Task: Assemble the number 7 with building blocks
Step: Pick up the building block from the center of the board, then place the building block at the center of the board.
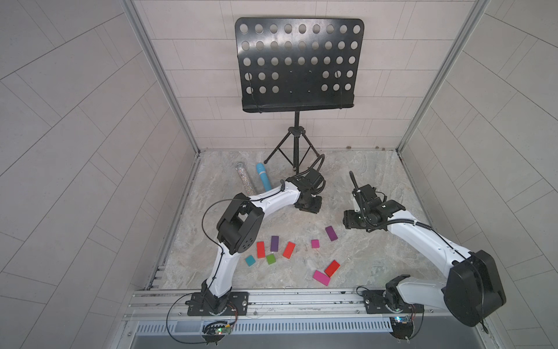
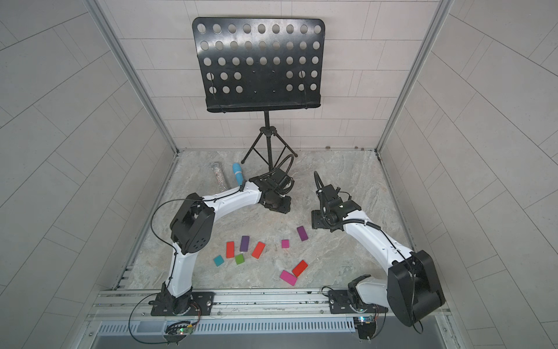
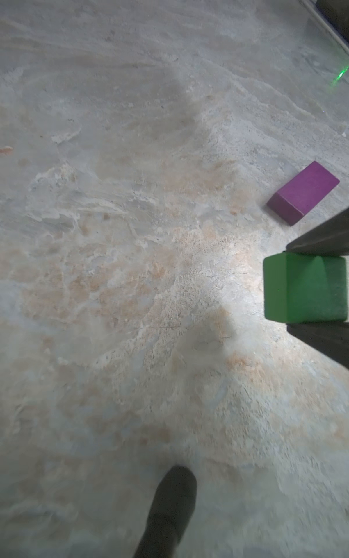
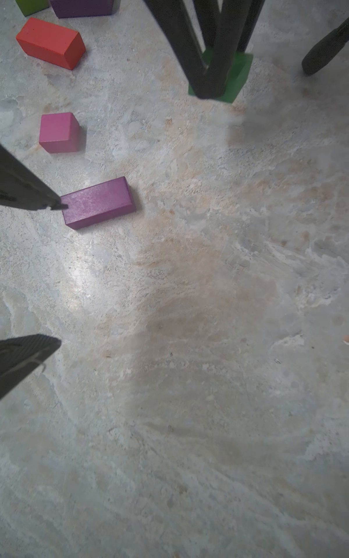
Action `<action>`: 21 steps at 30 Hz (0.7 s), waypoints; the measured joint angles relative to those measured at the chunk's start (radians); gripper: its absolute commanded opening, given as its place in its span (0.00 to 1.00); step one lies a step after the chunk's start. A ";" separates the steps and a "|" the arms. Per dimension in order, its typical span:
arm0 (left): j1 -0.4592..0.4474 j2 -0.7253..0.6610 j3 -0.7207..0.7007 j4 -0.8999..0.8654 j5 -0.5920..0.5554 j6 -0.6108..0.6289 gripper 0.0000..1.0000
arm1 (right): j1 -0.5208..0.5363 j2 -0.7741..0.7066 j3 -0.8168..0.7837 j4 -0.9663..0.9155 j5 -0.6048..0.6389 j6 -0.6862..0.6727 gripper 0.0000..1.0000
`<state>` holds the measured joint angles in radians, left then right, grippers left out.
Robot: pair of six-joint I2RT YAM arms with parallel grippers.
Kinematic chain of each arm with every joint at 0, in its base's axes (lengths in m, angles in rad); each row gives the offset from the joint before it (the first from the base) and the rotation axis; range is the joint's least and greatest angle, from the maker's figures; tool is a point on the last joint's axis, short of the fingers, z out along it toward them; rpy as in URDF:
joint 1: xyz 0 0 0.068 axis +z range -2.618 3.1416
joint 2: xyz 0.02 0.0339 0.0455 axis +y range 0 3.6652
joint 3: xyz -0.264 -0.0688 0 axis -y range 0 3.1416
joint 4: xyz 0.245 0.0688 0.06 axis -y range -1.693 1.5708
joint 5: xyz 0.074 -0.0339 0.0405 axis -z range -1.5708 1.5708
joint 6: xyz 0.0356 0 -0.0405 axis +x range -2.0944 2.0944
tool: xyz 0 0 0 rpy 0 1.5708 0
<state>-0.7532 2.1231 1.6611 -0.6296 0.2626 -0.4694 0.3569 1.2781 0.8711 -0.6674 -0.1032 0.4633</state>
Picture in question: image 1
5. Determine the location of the left black cable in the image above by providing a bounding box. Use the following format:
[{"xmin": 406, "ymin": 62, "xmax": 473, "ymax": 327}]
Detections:
[{"xmin": 164, "ymin": 198, "xmax": 245, "ymax": 346}]

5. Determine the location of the right circuit board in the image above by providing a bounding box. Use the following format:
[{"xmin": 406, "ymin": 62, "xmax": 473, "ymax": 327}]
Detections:
[{"xmin": 389, "ymin": 316, "xmax": 415, "ymax": 341}]

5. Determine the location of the black perforated music stand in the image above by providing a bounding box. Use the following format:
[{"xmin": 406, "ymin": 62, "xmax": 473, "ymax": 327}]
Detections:
[{"xmin": 235, "ymin": 17, "xmax": 365, "ymax": 172}]

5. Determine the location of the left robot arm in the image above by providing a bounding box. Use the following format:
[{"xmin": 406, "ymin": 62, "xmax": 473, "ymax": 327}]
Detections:
[{"xmin": 201, "ymin": 154, "xmax": 326, "ymax": 315}]

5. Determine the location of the green block lower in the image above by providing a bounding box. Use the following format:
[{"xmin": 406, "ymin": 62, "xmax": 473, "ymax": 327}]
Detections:
[{"xmin": 266, "ymin": 254, "xmax": 276, "ymax": 266}]

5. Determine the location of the circuit board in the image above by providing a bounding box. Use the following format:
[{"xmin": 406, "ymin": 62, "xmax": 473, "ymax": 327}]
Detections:
[
  {"xmin": 389, "ymin": 316, "xmax": 415, "ymax": 341},
  {"xmin": 201, "ymin": 321, "xmax": 234, "ymax": 344}
]

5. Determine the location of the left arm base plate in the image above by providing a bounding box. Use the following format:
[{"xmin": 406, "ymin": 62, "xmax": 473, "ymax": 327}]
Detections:
[{"xmin": 185, "ymin": 292, "xmax": 249, "ymax": 316}]

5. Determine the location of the teal square block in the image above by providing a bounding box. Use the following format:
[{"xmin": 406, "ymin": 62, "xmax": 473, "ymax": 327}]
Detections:
[{"xmin": 245, "ymin": 255, "xmax": 256, "ymax": 267}]

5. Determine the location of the aluminium front rail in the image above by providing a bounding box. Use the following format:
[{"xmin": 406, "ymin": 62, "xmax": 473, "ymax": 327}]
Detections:
[{"xmin": 123, "ymin": 287, "xmax": 451, "ymax": 321}]

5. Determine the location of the blue microphone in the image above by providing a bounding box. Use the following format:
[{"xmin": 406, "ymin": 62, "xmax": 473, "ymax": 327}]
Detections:
[{"xmin": 257, "ymin": 163, "xmax": 273, "ymax": 192}]

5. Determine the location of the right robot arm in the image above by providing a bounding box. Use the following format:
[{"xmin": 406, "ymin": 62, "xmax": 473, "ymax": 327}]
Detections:
[{"xmin": 342, "ymin": 184, "xmax": 507, "ymax": 327}]

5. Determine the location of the left circuit board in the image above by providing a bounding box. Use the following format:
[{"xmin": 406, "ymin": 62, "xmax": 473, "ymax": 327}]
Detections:
[{"xmin": 201, "ymin": 321, "xmax": 234, "ymax": 344}]

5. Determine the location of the purple rectangular block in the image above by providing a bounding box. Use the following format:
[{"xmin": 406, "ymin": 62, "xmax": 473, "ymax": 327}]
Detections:
[{"xmin": 325, "ymin": 226, "xmax": 338, "ymax": 241}]

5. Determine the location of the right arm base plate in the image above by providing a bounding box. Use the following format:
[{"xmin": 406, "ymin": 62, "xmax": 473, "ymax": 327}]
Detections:
[{"xmin": 359, "ymin": 289, "xmax": 424, "ymax": 315}]

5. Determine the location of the red block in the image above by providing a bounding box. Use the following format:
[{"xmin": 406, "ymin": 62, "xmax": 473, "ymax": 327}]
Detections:
[
  {"xmin": 257, "ymin": 241, "xmax": 266, "ymax": 259},
  {"xmin": 283, "ymin": 241, "xmax": 296, "ymax": 259},
  {"xmin": 324, "ymin": 260, "xmax": 340, "ymax": 278}
]

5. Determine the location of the dark purple upright block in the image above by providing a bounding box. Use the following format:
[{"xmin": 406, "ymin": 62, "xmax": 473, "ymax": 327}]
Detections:
[{"xmin": 270, "ymin": 236, "xmax": 279, "ymax": 252}]

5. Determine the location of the glittery silver microphone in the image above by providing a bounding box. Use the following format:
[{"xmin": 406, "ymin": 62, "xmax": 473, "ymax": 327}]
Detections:
[{"xmin": 235, "ymin": 162, "xmax": 257, "ymax": 196}]

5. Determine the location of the magenta rectangular block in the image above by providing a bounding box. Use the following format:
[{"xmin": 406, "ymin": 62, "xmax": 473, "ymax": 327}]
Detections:
[{"xmin": 312, "ymin": 270, "xmax": 331, "ymax": 286}]

